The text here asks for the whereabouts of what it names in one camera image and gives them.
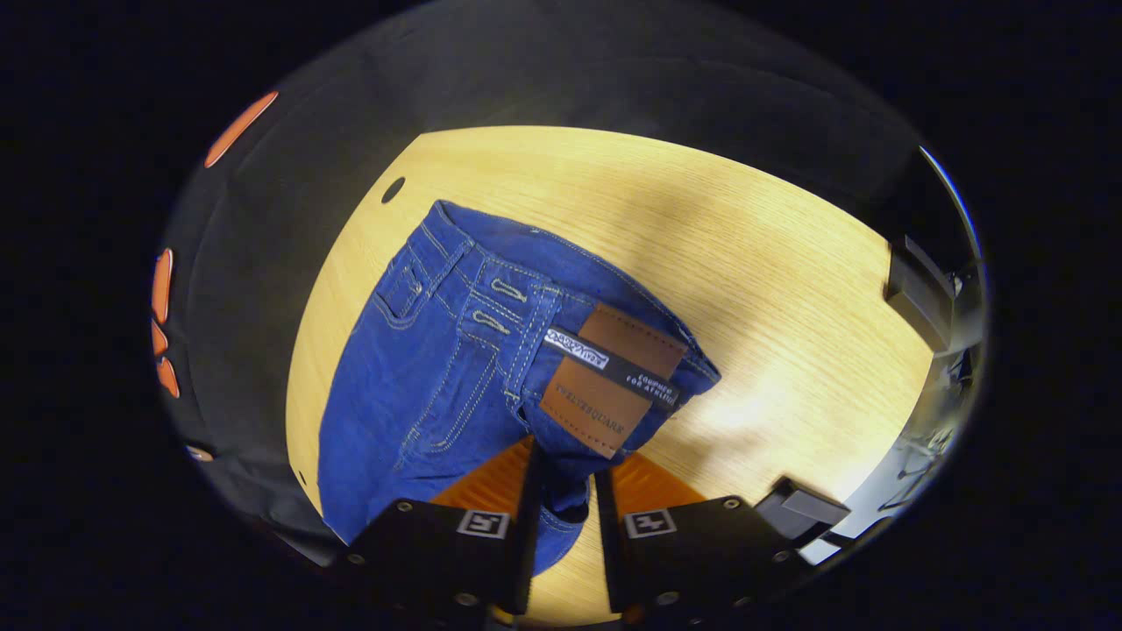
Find black grey block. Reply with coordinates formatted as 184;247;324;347
885;235;958;353

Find blue denim jeans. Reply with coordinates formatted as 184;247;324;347
317;200;721;576

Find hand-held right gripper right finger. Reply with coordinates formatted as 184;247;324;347
594;453;816;613

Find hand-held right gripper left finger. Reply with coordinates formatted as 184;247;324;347
329;436;542;614

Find black backdrop cloth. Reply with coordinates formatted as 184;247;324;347
153;0;930;562

